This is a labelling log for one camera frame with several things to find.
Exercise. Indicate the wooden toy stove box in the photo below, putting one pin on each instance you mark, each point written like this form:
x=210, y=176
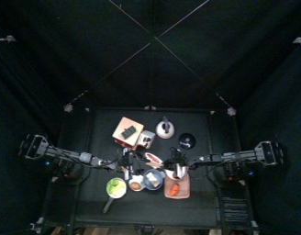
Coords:
x=128, y=132

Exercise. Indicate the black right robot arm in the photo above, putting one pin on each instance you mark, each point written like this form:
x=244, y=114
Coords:
x=239, y=156

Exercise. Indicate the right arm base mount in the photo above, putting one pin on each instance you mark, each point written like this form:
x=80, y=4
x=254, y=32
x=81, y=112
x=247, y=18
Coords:
x=235, y=173

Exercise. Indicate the pan with green food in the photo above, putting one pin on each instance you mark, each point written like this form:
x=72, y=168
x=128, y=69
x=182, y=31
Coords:
x=116, y=188

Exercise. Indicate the white toy kettle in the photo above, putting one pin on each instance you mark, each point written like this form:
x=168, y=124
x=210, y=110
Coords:
x=166, y=128

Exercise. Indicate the metal frame corner bracket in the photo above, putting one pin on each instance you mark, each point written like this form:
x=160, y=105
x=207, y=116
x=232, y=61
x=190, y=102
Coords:
x=8, y=39
x=299, y=40
x=68, y=107
x=231, y=110

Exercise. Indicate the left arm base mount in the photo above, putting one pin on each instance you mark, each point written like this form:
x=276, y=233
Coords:
x=67, y=171

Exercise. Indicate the pink cutting board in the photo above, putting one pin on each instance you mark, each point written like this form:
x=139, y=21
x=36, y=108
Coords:
x=176, y=187

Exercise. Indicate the blue bowl with white food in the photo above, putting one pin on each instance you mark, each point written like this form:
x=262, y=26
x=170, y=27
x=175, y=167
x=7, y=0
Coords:
x=154, y=179

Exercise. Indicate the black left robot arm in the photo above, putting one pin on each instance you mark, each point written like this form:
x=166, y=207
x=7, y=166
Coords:
x=55, y=151

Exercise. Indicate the small white bowl brown food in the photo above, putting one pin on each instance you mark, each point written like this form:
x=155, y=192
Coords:
x=136, y=184

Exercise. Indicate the orange toy carrot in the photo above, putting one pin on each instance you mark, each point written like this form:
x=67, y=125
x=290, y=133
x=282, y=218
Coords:
x=175, y=189

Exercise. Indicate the metal frame centre clamp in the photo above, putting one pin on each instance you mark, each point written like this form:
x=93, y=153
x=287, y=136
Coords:
x=150, y=107

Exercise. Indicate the small white toy toaster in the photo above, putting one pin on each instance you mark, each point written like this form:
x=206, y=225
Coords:
x=147, y=139

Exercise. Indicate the red and white toy cleaver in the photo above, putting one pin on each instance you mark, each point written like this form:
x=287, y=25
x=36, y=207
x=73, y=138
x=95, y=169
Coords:
x=154, y=159

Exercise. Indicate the black round plate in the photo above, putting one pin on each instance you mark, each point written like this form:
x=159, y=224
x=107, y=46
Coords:
x=187, y=141

